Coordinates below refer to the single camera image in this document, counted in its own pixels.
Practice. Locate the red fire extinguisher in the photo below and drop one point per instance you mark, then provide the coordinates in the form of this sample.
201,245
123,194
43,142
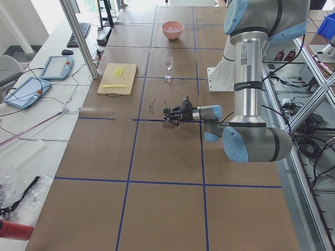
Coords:
16,231

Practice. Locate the clear wine glass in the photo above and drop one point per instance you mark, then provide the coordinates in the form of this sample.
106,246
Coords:
168,64

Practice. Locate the long metal rod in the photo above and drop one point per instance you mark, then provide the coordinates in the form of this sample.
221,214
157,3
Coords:
31,128

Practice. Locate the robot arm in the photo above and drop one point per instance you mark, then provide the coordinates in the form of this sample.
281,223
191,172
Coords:
250,25

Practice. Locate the clear ice cubes pile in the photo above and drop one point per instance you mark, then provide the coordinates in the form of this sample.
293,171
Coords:
171,29

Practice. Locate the bamboo cutting board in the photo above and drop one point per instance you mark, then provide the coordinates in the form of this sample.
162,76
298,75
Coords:
127,78

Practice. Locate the grey office chair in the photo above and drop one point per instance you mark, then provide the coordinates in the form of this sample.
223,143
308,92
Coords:
10,69

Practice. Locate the black box device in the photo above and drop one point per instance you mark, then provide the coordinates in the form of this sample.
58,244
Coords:
103,36

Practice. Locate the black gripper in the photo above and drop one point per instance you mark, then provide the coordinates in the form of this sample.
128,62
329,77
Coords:
187,115

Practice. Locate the far teach pendant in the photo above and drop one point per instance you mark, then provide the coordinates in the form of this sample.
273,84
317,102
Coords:
57,68

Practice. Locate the clear plastic bag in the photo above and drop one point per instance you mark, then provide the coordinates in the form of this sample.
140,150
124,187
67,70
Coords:
17,194

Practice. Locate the pink bowl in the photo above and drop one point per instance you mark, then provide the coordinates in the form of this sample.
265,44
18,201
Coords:
172,36

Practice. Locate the steel jigger measuring cup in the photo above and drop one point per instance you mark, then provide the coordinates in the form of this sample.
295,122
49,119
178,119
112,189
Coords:
167,113

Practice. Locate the black computer mouse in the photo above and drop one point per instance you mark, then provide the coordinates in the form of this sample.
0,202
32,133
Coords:
67,52

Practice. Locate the teach pendant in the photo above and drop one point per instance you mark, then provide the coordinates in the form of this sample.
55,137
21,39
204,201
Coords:
57,68
27,93

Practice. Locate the near teach pendant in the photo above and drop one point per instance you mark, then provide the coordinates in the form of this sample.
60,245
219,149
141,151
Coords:
27,93

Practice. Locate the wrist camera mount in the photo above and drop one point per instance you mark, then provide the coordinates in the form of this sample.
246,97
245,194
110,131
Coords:
186,104

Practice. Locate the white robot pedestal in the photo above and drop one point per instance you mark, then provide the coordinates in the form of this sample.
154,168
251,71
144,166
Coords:
230,73

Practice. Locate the yellow plastic knife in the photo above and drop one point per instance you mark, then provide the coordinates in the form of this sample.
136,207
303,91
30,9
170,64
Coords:
114,86

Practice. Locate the aluminium frame post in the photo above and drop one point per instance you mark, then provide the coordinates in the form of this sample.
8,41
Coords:
73,22

